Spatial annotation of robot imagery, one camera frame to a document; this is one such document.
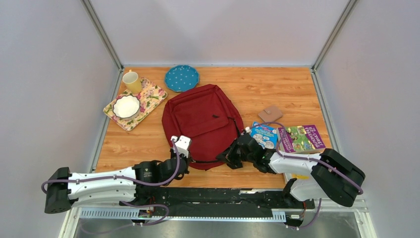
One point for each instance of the blue comic book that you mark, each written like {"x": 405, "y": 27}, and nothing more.
{"x": 265, "y": 135}

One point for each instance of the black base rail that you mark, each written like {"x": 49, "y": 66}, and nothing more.
{"x": 217, "y": 202}

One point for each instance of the purple treehouse book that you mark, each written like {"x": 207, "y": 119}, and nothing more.
{"x": 304, "y": 139}

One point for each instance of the brown leather wallet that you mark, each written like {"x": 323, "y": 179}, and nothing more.
{"x": 270, "y": 114}

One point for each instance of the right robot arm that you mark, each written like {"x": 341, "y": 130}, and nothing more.
{"x": 327, "y": 174}

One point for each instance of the blue polka dot plate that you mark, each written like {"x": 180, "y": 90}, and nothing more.
{"x": 181, "y": 78}

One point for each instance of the white scalloped bowl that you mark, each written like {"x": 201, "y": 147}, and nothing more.
{"x": 127, "y": 107}

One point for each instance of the yellow illustrated book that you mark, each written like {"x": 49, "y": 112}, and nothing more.
{"x": 289, "y": 176}

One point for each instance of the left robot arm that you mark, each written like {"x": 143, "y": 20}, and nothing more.
{"x": 65, "y": 189}

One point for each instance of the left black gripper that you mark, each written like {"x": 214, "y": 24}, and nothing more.
{"x": 185, "y": 157}

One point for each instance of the floral rectangular tray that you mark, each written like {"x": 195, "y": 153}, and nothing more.
{"x": 150, "y": 97}

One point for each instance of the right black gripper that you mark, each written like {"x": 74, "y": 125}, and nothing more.
{"x": 222, "y": 157}

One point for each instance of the yellow mug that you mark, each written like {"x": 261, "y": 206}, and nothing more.
{"x": 132, "y": 82}

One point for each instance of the red backpack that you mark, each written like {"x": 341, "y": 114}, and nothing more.
{"x": 208, "y": 117}

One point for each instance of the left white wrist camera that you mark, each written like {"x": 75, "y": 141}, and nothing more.
{"x": 181, "y": 144}

